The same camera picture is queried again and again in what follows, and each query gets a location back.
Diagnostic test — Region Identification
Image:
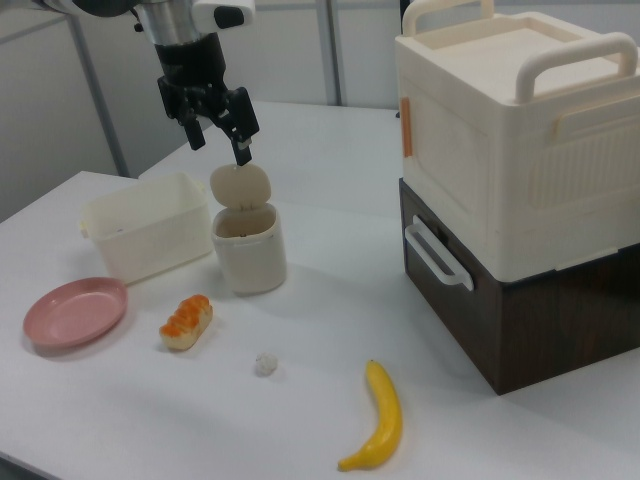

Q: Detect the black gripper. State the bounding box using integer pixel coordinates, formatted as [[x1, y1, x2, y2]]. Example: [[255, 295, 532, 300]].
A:
[[154, 33, 262, 168]]

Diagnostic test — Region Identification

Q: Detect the white paper ball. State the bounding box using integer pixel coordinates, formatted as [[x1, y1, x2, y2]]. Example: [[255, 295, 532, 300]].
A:
[[254, 352, 280, 378]]

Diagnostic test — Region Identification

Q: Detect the beige lidded trash can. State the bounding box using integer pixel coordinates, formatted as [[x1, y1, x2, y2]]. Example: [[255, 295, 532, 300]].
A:
[[208, 162, 288, 296]]

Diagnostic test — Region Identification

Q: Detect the white plastic storage box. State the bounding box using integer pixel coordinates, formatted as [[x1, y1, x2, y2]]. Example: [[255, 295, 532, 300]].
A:
[[77, 172, 214, 287]]

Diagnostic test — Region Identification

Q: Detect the toy bread with orange glaze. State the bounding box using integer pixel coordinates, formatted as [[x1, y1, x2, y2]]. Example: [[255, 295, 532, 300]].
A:
[[159, 294, 215, 352]]

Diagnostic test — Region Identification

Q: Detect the pink plastic plate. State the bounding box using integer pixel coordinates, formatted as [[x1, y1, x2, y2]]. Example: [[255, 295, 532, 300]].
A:
[[22, 277, 130, 350]]

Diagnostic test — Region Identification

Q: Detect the yellow toy banana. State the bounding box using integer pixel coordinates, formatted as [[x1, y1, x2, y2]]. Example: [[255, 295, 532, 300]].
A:
[[337, 359, 405, 472]]

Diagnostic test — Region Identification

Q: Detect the dark brown drawer cabinet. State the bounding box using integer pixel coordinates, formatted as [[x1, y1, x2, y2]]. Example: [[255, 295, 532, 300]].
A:
[[398, 177, 640, 398]]

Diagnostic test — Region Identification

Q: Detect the cream plastic container with handles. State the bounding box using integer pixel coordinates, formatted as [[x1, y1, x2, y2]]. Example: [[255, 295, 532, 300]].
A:
[[393, 0, 640, 281]]

